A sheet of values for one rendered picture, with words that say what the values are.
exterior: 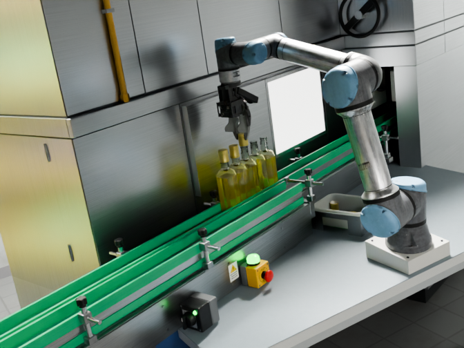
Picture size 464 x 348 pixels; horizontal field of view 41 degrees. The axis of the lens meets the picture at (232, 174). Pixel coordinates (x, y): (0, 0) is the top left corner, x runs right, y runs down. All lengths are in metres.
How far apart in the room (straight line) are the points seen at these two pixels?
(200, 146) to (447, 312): 1.66
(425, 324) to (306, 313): 1.43
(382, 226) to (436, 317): 1.44
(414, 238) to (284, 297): 0.46
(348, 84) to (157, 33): 0.70
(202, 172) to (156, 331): 0.69
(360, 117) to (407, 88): 1.16
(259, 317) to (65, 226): 0.71
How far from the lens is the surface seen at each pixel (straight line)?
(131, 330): 1.75
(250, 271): 2.02
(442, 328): 3.21
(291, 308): 1.91
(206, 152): 2.26
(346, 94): 1.81
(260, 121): 2.51
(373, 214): 1.90
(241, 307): 1.95
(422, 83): 3.02
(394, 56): 2.99
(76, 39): 1.93
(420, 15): 2.99
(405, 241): 2.07
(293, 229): 2.27
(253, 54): 2.04
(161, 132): 2.14
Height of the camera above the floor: 1.70
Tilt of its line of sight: 17 degrees down
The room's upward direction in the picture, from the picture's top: 8 degrees counter-clockwise
